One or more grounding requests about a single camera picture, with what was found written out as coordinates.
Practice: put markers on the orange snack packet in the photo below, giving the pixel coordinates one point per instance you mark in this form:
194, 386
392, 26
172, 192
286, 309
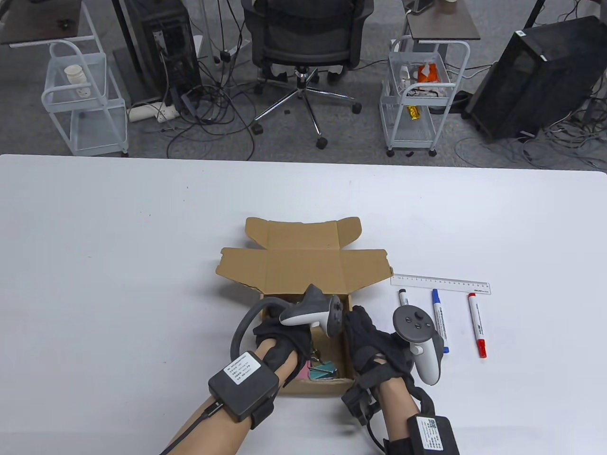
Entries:
427, 73

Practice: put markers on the person's right forearm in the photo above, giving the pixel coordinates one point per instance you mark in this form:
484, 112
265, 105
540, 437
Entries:
398, 407

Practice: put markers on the brown cardboard mailer box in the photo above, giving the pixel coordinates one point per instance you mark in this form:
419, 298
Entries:
303, 270

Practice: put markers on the grey white handheld controller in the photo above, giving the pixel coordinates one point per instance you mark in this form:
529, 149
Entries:
303, 313
412, 324

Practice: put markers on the black mesh computer tower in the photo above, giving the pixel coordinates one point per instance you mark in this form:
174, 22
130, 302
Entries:
536, 80

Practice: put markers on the person's left hand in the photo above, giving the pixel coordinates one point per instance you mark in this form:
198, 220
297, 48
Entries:
294, 341

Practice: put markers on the small brown desk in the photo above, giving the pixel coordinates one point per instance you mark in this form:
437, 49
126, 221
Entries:
441, 26

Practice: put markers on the red marker pen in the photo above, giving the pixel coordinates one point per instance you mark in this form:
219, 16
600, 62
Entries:
476, 322

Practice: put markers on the black marker pen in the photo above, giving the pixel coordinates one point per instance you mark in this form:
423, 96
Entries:
404, 297

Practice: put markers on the green binder clip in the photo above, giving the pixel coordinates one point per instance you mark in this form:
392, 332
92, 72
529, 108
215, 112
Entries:
322, 372

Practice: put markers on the person's left forearm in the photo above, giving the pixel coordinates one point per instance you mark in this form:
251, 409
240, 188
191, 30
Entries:
223, 431

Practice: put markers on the open black computer tower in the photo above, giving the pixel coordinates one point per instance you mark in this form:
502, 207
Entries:
170, 47

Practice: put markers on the white power strip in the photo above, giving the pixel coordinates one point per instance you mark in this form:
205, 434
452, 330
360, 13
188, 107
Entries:
147, 112

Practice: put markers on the clear plastic ruler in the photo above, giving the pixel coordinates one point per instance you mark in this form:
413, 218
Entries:
441, 283

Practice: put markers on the black wrist sensor box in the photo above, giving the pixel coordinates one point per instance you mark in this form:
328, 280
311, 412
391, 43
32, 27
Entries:
436, 436
242, 384

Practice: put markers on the blue marker pen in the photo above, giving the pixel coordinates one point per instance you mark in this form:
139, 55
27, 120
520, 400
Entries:
438, 317

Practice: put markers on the person's right hand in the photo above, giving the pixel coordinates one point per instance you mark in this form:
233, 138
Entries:
374, 350

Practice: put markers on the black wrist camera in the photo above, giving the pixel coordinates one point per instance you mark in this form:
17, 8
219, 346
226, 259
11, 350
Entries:
355, 403

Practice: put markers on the black mesh office chair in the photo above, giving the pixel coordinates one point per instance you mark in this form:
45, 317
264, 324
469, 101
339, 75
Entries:
308, 33

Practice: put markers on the pink binder clip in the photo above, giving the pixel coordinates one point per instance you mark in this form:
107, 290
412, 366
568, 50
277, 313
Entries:
303, 372

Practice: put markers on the white power adapter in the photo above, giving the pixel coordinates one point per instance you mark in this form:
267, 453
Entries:
84, 91

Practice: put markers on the yellow snack packet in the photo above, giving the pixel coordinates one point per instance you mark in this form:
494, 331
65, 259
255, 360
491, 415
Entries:
414, 113

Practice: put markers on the dark wooden desk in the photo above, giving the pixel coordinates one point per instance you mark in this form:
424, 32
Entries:
33, 19

